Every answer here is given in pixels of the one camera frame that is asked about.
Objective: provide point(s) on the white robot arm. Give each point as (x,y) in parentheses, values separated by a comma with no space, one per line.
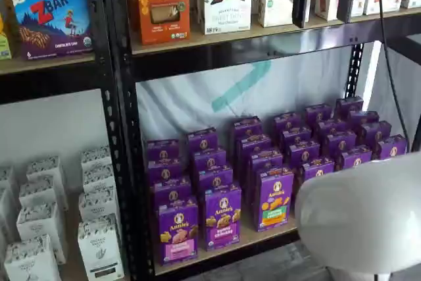
(361,212)

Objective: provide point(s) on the white mint chocolate box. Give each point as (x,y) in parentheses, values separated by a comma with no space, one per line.
(227,1)

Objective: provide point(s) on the purple Annie's snack box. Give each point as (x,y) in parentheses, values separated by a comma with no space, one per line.
(304,152)
(393,147)
(332,126)
(296,136)
(317,169)
(375,133)
(355,159)
(287,121)
(363,118)
(348,105)
(317,113)
(340,141)

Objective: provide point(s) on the black metal shelf rack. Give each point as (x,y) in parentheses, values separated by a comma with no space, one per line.
(197,60)
(49,83)

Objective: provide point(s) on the purple Annie's box green patch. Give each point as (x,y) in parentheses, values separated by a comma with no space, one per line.
(246,124)
(274,198)
(255,143)
(264,159)

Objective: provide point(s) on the orange snack box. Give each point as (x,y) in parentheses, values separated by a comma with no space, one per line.
(162,4)

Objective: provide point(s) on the purple Annie's box magenta patch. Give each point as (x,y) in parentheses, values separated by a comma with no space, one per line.
(208,161)
(215,179)
(223,218)
(202,141)

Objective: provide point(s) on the purple Annie's box pink patch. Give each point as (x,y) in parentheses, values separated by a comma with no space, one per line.
(164,170)
(162,151)
(177,235)
(171,192)

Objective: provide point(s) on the purple blue Zbar box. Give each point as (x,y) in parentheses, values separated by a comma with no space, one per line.
(52,21)

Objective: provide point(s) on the white organic pantry box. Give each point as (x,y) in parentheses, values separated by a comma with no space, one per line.
(44,166)
(98,179)
(102,251)
(98,205)
(6,177)
(31,261)
(41,192)
(6,215)
(41,225)
(96,157)

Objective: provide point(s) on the green snack box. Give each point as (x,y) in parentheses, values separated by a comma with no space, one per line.
(4,45)

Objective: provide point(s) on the white backdrop sheet teal stripe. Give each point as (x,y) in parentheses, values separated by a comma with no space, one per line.
(197,96)

